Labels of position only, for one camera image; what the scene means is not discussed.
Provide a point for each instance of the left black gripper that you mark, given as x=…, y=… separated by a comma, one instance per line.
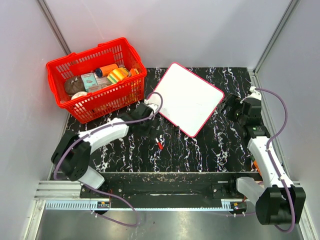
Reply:
x=150, y=131

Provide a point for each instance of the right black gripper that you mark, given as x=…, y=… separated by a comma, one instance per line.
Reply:
x=233, y=102

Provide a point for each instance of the pink framed whiteboard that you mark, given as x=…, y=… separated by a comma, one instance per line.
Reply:
x=188, y=101

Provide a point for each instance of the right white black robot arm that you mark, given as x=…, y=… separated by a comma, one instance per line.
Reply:
x=277, y=200

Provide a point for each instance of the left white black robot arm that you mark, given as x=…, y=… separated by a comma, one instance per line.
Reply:
x=73, y=152

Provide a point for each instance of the red marker cap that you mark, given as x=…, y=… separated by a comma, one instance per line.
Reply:
x=159, y=143

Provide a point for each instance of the orange small package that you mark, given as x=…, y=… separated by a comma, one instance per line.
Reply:
x=133, y=72

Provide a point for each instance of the yellow green striped package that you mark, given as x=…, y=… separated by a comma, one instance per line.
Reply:
x=117, y=75

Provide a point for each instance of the pink white small box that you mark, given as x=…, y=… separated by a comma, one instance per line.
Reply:
x=101, y=83

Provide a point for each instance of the orange yellow tag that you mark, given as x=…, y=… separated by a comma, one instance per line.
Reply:
x=255, y=164

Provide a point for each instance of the orange blue cylinder can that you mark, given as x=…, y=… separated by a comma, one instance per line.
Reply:
x=105, y=70

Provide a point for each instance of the red plastic shopping basket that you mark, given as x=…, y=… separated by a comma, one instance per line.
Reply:
x=97, y=104

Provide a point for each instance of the teal small box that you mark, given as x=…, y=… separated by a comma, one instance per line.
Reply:
x=89, y=80

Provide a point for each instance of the white round lid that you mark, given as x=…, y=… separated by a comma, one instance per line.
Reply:
x=79, y=94

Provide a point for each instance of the brown round bread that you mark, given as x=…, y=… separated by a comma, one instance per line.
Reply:
x=74, y=85

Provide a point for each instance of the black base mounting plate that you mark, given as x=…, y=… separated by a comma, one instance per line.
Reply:
x=168, y=190

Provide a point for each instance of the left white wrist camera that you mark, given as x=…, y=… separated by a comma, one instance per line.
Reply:
x=155, y=107

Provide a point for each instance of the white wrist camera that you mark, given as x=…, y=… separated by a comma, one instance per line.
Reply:
x=155, y=107
x=253, y=93

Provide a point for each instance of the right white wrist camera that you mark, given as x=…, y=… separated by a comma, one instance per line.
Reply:
x=253, y=93

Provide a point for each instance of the aluminium rail frame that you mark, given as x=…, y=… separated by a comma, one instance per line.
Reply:
x=59, y=213

